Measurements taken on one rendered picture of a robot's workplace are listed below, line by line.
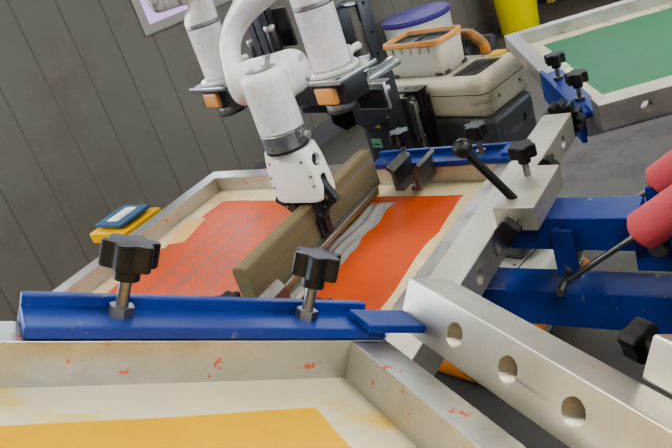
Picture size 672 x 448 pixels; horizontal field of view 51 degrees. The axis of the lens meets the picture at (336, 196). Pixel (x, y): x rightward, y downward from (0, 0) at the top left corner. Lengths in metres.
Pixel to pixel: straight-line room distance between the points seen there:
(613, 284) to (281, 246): 0.49
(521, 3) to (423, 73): 3.85
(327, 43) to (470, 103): 0.64
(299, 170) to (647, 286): 0.54
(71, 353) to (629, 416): 0.38
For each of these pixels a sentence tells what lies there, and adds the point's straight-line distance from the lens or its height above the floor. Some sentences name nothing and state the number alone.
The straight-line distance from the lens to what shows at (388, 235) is 1.23.
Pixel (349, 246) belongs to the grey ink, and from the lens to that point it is 1.23.
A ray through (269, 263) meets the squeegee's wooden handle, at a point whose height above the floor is 1.03.
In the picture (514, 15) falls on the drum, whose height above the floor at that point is 0.17.
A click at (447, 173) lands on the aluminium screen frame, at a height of 0.97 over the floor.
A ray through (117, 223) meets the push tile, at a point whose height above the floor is 0.97.
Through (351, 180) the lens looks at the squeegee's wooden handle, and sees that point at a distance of 1.29.
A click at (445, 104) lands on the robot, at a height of 0.84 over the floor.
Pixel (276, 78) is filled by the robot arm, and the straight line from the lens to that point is 1.11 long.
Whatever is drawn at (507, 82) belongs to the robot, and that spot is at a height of 0.85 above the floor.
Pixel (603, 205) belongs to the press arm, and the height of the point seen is 1.04.
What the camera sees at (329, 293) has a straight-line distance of 1.12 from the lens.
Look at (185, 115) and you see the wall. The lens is 4.19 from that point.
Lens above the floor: 1.51
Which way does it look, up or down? 23 degrees down
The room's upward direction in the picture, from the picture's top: 19 degrees counter-clockwise
